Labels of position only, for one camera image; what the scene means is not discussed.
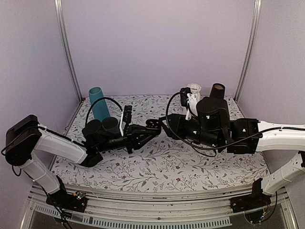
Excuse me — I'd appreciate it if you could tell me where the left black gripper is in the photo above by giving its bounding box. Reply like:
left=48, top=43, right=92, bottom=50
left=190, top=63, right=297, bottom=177
left=97, top=125, right=157, bottom=154

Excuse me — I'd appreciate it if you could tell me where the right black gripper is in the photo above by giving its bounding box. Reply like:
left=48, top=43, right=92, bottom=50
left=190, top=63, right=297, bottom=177
left=159, top=112, right=222, bottom=149

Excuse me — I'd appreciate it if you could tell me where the black glossy charging case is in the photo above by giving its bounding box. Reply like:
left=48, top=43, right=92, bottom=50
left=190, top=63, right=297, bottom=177
left=146, top=119, right=161, bottom=130

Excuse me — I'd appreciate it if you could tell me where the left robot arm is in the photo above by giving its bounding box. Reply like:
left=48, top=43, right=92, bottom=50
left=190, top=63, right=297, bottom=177
left=1, top=115, right=162, bottom=207

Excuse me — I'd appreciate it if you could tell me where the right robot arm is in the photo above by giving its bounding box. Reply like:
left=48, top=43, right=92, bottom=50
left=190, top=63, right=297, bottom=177
left=159, top=96, right=305, bottom=208

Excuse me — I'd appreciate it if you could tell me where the dark grey mug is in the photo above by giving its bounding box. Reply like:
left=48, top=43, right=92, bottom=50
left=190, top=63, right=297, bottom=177
left=102, top=117, right=120, bottom=134

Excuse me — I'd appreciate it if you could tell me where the floral patterned table mat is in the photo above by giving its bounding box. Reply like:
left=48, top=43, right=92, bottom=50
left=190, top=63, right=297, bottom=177
left=51, top=95, right=269, bottom=192

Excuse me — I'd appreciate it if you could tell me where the teal tapered vase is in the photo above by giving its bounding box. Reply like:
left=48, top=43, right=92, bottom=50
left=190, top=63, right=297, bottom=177
left=89, top=87, right=110, bottom=121

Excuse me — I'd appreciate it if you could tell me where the white ribbed vase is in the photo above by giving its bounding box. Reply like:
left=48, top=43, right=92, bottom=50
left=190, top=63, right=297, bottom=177
left=187, top=83, right=201, bottom=102

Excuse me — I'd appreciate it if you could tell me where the black tapered vase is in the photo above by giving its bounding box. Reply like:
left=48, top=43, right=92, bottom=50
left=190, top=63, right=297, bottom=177
left=209, top=83, right=225, bottom=99

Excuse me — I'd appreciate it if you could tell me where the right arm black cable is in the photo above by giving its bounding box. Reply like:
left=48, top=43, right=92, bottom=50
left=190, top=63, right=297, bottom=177
left=165, top=92, right=263, bottom=157

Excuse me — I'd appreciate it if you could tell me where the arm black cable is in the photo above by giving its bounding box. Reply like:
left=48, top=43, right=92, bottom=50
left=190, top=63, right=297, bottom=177
left=85, top=96, right=124, bottom=125
left=165, top=92, right=263, bottom=157

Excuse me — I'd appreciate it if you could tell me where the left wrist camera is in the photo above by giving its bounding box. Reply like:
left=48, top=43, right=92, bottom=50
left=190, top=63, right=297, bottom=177
left=119, top=105, right=132, bottom=131

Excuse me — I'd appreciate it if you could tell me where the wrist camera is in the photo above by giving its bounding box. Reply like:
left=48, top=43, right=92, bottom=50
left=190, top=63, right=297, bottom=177
left=119, top=105, right=132, bottom=131
left=180, top=87, right=200, bottom=121

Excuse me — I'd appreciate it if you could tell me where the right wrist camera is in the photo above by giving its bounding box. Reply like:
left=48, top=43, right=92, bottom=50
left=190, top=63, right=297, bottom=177
left=180, top=87, right=200, bottom=121

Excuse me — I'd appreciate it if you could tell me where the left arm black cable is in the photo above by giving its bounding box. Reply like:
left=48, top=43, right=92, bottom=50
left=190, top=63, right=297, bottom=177
left=85, top=96, right=124, bottom=125

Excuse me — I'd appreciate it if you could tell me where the aluminium front rail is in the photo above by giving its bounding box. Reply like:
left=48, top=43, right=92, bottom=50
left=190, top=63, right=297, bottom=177
left=22, top=185, right=298, bottom=229

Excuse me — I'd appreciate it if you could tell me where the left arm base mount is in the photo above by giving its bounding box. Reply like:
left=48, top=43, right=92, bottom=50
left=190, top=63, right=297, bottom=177
left=46, top=190, right=88, bottom=213

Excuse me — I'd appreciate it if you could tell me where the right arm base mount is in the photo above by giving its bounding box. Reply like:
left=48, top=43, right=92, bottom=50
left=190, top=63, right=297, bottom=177
left=230, top=178, right=271, bottom=213

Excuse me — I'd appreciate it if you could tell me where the right aluminium frame post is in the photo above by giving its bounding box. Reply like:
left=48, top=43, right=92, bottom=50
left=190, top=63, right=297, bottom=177
left=234, top=0, right=262, bottom=104

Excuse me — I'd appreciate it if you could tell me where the aluminium frame post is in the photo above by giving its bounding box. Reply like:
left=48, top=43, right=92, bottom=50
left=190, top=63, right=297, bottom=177
left=234, top=0, right=262, bottom=104
left=54, top=0, right=82, bottom=102

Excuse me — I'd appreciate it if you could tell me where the left aluminium frame post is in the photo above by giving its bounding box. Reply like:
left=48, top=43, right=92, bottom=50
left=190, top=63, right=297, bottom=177
left=54, top=0, right=82, bottom=102

